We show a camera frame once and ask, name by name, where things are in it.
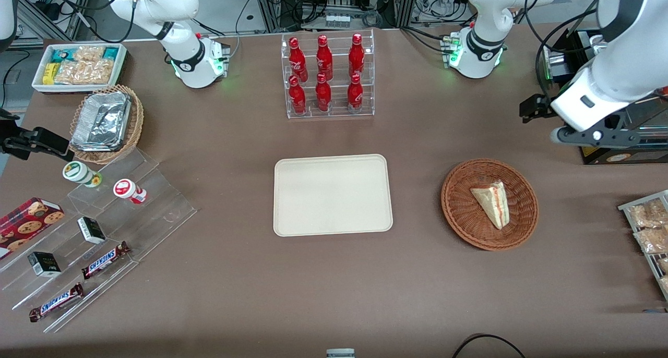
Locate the black floor cable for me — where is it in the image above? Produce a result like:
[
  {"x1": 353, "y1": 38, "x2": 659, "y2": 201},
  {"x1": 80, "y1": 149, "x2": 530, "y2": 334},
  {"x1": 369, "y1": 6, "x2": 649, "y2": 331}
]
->
[{"x1": 451, "y1": 333, "x2": 527, "y2": 358}]

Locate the Snickers bar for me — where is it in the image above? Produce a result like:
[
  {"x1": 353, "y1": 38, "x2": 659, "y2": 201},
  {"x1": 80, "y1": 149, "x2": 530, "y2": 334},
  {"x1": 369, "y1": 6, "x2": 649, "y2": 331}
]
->
[
  {"x1": 81, "y1": 241, "x2": 132, "y2": 281},
  {"x1": 28, "y1": 282, "x2": 85, "y2": 324}
]

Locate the red lid yoghurt cup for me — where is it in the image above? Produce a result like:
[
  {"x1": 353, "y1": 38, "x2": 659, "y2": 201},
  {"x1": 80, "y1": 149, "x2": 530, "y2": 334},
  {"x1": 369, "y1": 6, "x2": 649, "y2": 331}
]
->
[{"x1": 113, "y1": 178, "x2": 148, "y2": 205}]

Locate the green lid yoghurt cup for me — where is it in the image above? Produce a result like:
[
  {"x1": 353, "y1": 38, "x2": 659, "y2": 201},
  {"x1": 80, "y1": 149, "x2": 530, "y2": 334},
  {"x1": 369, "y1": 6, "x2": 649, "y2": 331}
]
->
[{"x1": 62, "y1": 161, "x2": 103, "y2": 188}]

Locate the large clear snack bag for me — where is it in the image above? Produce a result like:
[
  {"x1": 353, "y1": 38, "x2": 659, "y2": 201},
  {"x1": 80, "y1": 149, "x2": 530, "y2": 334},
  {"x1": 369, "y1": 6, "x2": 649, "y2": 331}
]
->
[{"x1": 54, "y1": 59, "x2": 114, "y2": 86}]

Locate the brown wicker basket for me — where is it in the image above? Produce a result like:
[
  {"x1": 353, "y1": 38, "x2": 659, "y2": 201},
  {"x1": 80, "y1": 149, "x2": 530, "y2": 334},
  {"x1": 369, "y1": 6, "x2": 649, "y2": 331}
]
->
[{"x1": 441, "y1": 158, "x2": 539, "y2": 252}]

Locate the aluminium foil container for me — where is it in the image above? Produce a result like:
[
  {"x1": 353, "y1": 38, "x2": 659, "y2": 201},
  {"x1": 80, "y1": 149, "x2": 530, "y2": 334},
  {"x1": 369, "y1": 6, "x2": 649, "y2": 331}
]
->
[{"x1": 71, "y1": 91, "x2": 132, "y2": 153}]

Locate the small clear snack bag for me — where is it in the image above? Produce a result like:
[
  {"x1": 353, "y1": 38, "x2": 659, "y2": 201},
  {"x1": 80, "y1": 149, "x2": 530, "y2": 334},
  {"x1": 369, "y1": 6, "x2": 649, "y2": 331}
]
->
[{"x1": 73, "y1": 45, "x2": 105, "y2": 63}]

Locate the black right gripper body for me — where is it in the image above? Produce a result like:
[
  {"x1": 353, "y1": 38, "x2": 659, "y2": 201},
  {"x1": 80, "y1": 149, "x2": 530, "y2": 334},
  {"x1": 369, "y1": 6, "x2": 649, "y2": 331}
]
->
[{"x1": 0, "y1": 109, "x2": 38, "y2": 158}]

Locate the beige plastic tray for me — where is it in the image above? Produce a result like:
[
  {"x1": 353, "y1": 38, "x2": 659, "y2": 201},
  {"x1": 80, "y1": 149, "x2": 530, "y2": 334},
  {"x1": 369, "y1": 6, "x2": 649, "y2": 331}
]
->
[{"x1": 273, "y1": 154, "x2": 393, "y2": 237}]

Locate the triangular sandwich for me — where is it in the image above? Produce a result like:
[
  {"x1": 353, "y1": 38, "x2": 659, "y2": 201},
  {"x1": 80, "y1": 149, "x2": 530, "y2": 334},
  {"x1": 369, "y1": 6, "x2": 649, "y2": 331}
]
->
[{"x1": 470, "y1": 180, "x2": 510, "y2": 230}]

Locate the light wicker basket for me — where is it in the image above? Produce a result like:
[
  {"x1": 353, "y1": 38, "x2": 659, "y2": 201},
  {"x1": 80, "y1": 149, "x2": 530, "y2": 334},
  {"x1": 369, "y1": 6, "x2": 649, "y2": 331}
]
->
[{"x1": 69, "y1": 84, "x2": 145, "y2": 165}]

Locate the aluminium frame rail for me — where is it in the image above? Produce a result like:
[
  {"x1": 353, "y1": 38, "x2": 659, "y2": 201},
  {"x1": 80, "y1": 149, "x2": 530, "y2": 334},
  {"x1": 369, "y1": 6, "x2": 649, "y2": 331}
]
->
[{"x1": 9, "y1": 0, "x2": 96, "y2": 46}]

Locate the grey wire rack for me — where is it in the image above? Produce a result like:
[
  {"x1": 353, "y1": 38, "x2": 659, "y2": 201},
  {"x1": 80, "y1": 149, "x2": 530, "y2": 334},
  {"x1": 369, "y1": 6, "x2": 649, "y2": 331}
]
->
[{"x1": 618, "y1": 189, "x2": 668, "y2": 302}]

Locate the red cola bottle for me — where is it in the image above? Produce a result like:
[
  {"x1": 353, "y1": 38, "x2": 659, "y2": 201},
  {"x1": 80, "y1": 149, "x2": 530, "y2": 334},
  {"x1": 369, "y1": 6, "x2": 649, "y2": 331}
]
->
[
  {"x1": 315, "y1": 73, "x2": 332, "y2": 113},
  {"x1": 347, "y1": 74, "x2": 364, "y2": 114},
  {"x1": 289, "y1": 37, "x2": 309, "y2": 82},
  {"x1": 316, "y1": 34, "x2": 333, "y2": 81},
  {"x1": 288, "y1": 75, "x2": 307, "y2": 116},
  {"x1": 348, "y1": 33, "x2": 365, "y2": 77}
]

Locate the aluminium frame rack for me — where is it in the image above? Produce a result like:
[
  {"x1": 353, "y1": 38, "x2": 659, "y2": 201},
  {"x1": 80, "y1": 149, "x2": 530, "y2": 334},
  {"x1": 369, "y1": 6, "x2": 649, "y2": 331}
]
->
[{"x1": 252, "y1": 0, "x2": 419, "y2": 33}]

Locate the white snack bin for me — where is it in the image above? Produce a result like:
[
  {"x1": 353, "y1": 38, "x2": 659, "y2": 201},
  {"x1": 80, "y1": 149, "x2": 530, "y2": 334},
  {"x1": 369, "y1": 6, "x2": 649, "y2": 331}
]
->
[{"x1": 32, "y1": 43, "x2": 128, "y2": 95}]

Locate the small black box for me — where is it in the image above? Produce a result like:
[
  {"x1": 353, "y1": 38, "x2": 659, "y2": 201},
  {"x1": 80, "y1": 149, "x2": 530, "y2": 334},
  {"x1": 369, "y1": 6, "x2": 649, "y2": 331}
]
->
[
  {"x1": 77, "y1": 216, "x2": 107, "y2": 245},
  {"x1": 27, "y1": 251, "x2": 62, "y2": 279}
]

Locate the black food warmer case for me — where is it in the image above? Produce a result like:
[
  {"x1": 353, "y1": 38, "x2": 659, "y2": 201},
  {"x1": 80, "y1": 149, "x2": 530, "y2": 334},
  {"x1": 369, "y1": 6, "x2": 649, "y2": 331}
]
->
[{"x1": 542, "y1": 28, "x2": 668, "y2": 166}]

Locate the red cookie box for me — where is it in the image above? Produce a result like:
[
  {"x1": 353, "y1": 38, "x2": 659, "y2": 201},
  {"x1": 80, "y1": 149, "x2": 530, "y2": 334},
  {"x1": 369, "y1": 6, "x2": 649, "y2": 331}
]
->
[{"x1": 0, "y1": 197, "x2": 66, "y2": 260}]

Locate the clear acrylic bottle rack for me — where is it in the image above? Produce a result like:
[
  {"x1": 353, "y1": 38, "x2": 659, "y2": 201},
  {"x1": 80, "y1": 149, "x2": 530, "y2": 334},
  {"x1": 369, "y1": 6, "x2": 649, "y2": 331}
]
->
[{"x1": 281, "y1": 29, "x2": 375, "y2": 120}]

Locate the clear acrylic step shelf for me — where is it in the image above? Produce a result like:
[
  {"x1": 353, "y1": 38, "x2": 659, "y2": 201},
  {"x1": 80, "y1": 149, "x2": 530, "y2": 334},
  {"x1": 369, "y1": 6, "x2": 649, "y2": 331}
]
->
[{"x1": 0, "y1": 148, "x2": 198, "y2": 334}]

